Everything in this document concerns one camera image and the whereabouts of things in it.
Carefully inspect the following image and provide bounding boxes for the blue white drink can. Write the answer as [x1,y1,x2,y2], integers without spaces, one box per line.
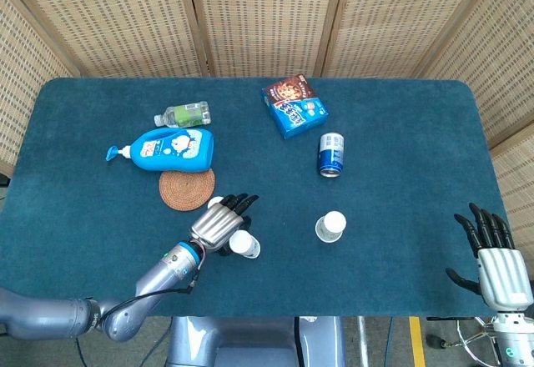
[319,132,345,178]

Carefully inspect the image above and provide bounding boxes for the grey robot torso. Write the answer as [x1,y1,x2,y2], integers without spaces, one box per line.
[166,315,347,367]

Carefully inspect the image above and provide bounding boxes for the chrome stool base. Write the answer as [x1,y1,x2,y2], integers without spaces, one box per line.
[426,315,501,367]

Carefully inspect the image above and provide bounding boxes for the round woven rattan coaster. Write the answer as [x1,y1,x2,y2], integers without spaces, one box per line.
[159,168,216,213]

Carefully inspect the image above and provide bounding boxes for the blue cookie box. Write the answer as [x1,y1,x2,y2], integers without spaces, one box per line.
[261,74,330,140]

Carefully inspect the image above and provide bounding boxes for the woven wooden folding screen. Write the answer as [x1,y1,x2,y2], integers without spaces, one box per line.
[0,0,534,255]

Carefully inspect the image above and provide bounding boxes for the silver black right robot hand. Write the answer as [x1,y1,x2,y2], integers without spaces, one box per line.
[445,202,534,312]

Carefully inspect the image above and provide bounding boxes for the blue pump soap bottle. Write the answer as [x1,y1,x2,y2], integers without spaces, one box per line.
[105,128,215,173]

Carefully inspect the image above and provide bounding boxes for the clear green-label water bottle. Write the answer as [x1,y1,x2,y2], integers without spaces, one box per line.
[154,100,212,128]

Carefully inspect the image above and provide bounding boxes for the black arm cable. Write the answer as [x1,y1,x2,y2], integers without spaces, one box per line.
[95,270,200,322]

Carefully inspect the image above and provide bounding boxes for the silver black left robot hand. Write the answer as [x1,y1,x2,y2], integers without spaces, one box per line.
[189,194,259,258]

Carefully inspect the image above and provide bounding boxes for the dark teal tablecloth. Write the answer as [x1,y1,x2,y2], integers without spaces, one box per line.
[0,77,534,319]

